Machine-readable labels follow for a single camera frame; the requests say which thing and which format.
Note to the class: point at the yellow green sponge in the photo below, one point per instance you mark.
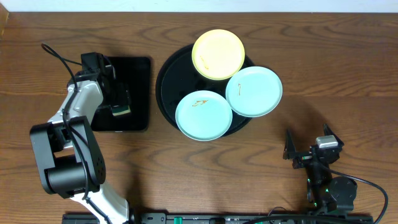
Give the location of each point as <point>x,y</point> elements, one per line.
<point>120,110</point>

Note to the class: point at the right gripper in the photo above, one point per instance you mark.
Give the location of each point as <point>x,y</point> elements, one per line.
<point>289,152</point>

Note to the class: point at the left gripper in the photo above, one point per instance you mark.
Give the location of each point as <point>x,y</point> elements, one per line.
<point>117,101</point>

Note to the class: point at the mint plate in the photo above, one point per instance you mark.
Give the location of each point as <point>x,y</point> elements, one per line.
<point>203,115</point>
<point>254,91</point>

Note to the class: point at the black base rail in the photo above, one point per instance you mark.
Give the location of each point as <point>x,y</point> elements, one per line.
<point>162,218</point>

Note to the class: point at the black rectangular tray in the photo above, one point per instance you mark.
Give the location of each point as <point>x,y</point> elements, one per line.
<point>135,72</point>

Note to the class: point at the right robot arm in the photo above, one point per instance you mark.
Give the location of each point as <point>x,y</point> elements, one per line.
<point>330,195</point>

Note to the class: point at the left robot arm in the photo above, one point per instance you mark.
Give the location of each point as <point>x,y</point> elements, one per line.
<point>67,154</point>

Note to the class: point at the yellow plastic plate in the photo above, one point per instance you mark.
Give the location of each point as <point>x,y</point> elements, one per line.
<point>218,54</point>

